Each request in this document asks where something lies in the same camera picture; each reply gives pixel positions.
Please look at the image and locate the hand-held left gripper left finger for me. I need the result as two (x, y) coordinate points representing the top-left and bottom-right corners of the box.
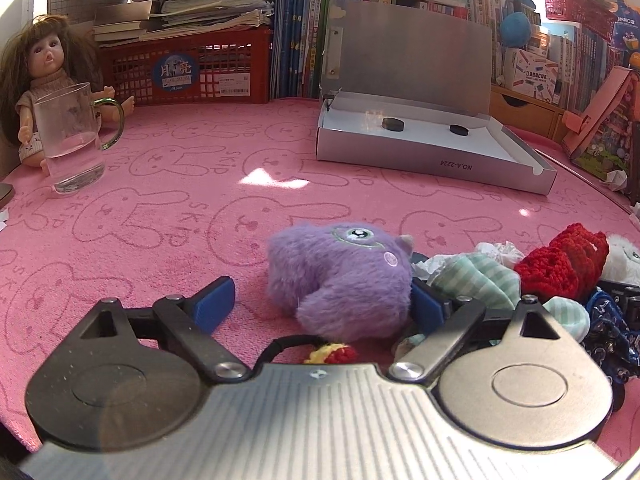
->
(55, 276), (253, 386)

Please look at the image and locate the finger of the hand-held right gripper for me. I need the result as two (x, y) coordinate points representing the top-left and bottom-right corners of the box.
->
(597, 281), (640, 321)

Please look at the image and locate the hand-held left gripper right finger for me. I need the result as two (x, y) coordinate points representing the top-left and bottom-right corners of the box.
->
(388, 281), (587, 388)

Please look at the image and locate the blue floral fabric pouch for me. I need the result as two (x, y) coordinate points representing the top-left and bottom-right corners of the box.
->
(580, 287), (640, 411)

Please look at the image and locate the green striped fabric hair bow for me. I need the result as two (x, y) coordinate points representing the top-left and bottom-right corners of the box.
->
(410, 241), (591, 343)

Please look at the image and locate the purple plush monster toy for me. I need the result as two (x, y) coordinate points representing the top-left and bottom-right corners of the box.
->
(266, 223), (417, 343)

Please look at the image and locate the small red yellow charm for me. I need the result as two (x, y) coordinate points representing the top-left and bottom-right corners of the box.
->
(257, 335), (361, 366)

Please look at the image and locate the silver cardboard box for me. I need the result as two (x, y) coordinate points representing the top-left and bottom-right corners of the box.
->
(316, 0), (558, 196)

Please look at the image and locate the white fluffy plush toy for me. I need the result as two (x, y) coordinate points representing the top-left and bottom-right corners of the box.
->
(597, 234), (640, 286)

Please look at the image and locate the red knitted item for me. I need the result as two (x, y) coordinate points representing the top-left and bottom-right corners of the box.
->
(514, 223), (610, 308)

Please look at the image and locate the pink rabbit print mat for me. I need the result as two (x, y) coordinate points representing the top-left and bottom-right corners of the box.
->
(0, 97), (640, 480)

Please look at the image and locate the white crumpled paper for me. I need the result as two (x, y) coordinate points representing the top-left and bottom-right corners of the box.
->
(602, 169), (631, 194)

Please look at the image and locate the pink toy box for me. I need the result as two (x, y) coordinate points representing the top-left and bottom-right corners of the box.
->
(560, 65), (640, 183)

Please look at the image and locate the clear glass mug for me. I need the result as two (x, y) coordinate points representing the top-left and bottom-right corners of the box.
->
(33, 82), (126, 196)

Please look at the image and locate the wooden drawer organizer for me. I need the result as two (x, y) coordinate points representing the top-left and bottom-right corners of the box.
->
(489, 82), (571, 143)

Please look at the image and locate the large red plastic basket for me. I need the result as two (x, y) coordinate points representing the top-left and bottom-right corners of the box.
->
(97, 29), (275, 107)

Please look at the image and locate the row of shelf books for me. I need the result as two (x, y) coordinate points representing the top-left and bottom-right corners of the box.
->
(320, 0), (623, 111)

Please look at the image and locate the blue printed box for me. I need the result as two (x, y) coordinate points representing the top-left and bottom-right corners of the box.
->
(610, 0), (640, 68)

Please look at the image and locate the row of tall blue books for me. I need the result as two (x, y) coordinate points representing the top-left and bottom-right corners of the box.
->
(272, 0), (332, 102)

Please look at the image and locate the small red plastic basket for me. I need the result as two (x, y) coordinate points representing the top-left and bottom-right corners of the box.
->
(542, 0), (619, 43)

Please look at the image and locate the blue plush ball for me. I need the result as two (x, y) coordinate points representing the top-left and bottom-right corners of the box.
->
(500, 11), (532, 47)

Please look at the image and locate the stack of worn books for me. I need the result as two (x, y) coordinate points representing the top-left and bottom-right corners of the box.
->
(92, 0), (278, 43)

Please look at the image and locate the brown-haired doll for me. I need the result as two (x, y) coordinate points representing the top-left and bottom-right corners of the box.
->
(0, 14), (136, 177)

